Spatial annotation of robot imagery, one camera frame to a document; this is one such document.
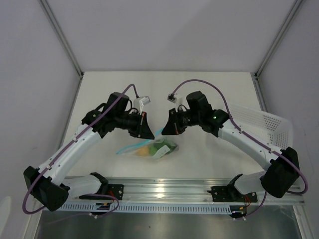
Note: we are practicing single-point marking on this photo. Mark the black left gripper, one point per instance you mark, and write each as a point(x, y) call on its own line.
point(141, 130)

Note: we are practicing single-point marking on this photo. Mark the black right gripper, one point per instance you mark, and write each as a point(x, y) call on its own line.
point(174, 127)

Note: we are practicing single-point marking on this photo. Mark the yellow toy lemon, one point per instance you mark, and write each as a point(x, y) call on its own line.
point(143, 151)

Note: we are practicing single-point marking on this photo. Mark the green toy cucumber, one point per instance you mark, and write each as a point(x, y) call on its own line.
point(158, 153)

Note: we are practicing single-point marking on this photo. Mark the clear zip bag blue zipper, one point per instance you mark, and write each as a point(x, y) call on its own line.
point(130, 150)

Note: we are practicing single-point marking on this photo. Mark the green toy bell pepper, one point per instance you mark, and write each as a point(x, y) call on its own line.
point(170, 144)

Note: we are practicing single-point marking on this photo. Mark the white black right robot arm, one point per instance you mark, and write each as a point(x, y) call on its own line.
point(279, 165)

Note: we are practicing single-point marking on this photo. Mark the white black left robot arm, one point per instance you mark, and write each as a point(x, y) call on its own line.
point(47, 183)

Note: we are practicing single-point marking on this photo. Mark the white perforated plastic basket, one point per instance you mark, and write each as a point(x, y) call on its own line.
point(262, 125)

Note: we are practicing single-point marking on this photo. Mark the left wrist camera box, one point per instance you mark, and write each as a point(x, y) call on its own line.
point(141, 102)

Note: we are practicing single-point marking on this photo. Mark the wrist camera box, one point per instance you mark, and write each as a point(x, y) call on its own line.
point(175, 98)
point(141, 102)

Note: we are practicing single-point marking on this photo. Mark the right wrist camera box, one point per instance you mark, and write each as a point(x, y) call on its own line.
point(175, 98)

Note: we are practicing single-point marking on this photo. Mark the aluminium front rail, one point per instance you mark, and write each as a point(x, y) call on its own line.
point(169, 191)

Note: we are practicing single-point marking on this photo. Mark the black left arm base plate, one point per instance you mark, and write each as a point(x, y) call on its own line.
point(114, 190)

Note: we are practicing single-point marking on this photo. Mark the light blue slotted cable duct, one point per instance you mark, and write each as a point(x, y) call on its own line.
point(127, 207)

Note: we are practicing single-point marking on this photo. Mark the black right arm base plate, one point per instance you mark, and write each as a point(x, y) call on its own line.
point(228, 194)

